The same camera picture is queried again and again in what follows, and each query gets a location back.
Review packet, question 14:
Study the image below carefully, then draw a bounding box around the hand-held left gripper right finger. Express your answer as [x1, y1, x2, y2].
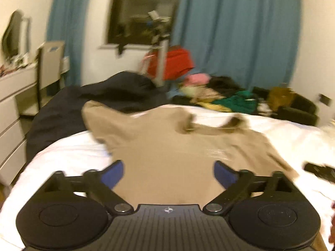
[203, 160, 295, 215]

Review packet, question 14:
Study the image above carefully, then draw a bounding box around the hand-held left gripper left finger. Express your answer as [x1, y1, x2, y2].
[43, 159, 135, 215]

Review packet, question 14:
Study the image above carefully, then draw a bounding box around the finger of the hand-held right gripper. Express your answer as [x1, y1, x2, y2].
[304, 163, 335, 183]

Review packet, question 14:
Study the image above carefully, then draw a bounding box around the tan shirt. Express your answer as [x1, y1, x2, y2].
[82, 101, 299, 207]

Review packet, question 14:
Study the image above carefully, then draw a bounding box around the black armchair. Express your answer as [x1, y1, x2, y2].
[253, 86, 319, 126]

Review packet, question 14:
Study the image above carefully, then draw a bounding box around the yellow cloth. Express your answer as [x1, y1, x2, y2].
[194, 101, 234, 113]

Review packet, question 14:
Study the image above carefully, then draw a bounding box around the green cloth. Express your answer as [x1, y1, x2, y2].
[211, 90, 259, 115]

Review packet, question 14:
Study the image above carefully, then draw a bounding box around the dark navy duvet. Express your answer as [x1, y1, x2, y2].
[26, 71, 170, 163]

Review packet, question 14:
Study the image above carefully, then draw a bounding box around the mustard brown cloth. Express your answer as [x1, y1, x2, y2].
[267, 86, 297, 105]

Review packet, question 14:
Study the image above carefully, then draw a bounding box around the black cloth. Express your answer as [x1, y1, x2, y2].
[209, 76, 250, 98]

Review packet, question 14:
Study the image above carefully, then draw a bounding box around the pink cloth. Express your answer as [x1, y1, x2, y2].
[183, 73, 211, 87]

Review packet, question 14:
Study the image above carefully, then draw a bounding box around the red bag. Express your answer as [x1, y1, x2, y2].
[146, 46, 195, 81]

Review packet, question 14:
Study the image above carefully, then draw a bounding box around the grey tripod stand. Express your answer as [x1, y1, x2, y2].
[146, 10, 173, 87]

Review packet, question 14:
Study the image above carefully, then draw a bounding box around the white dresser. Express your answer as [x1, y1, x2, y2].
[0, 60, 39, 187]

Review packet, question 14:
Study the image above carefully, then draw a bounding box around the beige chair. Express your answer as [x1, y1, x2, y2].
[16, 40, 66, 116]

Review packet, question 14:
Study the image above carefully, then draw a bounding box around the wide blue curtain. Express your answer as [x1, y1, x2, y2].
[170, 0, 302, 90]

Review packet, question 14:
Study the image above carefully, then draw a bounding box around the narrow blue curtain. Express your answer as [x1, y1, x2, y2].
[46, 0, 95, 87]

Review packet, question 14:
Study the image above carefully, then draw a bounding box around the dark window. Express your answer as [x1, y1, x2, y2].
[106, 0, 184, 50]

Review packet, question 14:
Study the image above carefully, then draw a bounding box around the mirror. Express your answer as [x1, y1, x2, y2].
[1, 10, 32, 59]

